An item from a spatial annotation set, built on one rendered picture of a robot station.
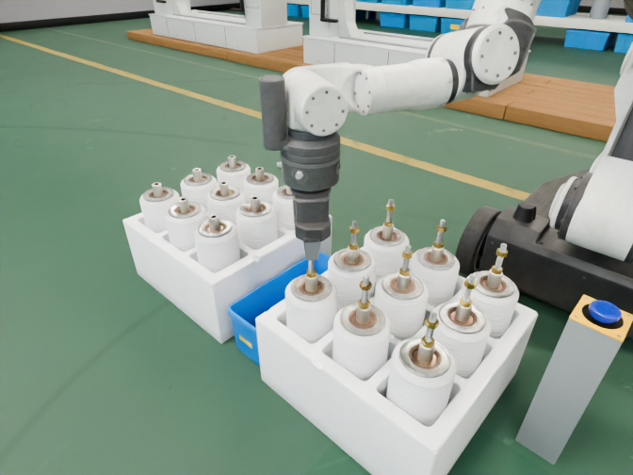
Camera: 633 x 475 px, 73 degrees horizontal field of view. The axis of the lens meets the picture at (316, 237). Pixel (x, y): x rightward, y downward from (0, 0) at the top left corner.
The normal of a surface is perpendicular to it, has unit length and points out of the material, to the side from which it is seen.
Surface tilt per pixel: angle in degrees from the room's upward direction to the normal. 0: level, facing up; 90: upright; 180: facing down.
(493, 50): 77
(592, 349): 90
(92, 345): 0
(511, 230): 46
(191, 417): 0
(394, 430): 90
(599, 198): 51
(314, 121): 90
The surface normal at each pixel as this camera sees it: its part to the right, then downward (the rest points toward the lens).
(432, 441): 0.00, -0.84
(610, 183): -0.51, -0.21
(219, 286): 0.74, 0.37
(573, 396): -0.69, 0.40
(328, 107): 0.33, 0.52
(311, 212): 0.09, 0.54
